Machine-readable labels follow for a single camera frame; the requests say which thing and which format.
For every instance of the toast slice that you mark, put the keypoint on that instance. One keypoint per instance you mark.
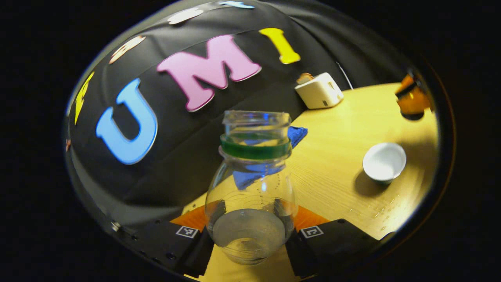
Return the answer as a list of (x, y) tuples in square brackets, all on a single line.
[(304, 78)]

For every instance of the blue folded towel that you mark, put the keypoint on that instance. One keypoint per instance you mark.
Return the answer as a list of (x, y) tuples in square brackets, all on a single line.
[(297, 135)]

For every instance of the white teacup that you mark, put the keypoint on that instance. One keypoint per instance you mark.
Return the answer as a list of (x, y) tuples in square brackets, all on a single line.
[(384, 161)]

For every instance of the black backdrop cloth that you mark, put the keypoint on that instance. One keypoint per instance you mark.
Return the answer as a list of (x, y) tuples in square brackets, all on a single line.
[(176, 156)]

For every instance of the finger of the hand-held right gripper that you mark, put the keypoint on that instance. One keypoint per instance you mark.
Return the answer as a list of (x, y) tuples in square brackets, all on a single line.
[(415, 100)]

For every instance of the clear plastic water bottle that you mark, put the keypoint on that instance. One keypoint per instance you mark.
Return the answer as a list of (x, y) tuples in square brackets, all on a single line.
[(250, 196)]

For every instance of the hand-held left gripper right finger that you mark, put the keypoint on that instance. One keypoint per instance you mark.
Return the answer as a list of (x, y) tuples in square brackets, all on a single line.
[(332, 244)]

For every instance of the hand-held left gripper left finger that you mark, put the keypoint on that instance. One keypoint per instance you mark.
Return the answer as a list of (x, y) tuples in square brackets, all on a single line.
[(168, 244)]

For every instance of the white toaster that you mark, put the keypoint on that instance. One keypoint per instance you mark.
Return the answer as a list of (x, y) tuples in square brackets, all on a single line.
[(321, 94)]

